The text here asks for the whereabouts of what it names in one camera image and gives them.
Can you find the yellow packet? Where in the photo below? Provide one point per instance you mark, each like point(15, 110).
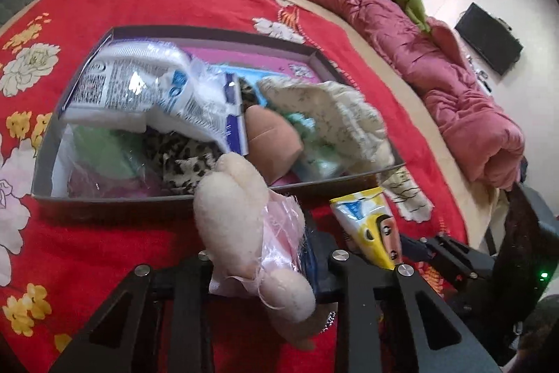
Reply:
point(371, 224)

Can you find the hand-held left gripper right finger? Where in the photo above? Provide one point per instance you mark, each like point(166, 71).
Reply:
point(321, 277)

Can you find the small green tissue pack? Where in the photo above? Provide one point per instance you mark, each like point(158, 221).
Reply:
point(323, 163)

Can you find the leopard print scrunchie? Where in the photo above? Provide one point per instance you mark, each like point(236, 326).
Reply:
point(183, 167)

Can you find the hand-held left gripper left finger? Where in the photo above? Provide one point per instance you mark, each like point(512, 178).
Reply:
point(192, 281)

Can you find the black wall television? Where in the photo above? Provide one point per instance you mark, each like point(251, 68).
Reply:
point(489, 36)

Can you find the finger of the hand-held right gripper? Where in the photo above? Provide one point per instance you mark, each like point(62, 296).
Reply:
point(415, 248)

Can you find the grey cardboard box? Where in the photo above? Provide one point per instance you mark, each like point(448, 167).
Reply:
point(109, 199)

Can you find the cream rabbit plush pink dress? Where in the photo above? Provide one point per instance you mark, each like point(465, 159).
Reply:
point(236, 215)

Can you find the red floral blanket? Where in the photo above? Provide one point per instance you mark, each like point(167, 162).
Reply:
point(65, 246)

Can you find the pink quilt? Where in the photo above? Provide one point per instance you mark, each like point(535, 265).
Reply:
point(436, 71)

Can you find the white floral scrunchie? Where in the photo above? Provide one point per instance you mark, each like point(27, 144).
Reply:
point(340, 115)

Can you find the mint makeup sponge bag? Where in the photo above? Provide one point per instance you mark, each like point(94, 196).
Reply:
point(96, 150)

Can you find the beige makeup sponge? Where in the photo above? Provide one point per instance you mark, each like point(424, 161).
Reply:
point(270, 141)

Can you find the blue white cotton pad packet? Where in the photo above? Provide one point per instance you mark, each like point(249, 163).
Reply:
point(131, 80)

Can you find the pink book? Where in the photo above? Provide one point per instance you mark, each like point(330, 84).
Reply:
point(262, 60)

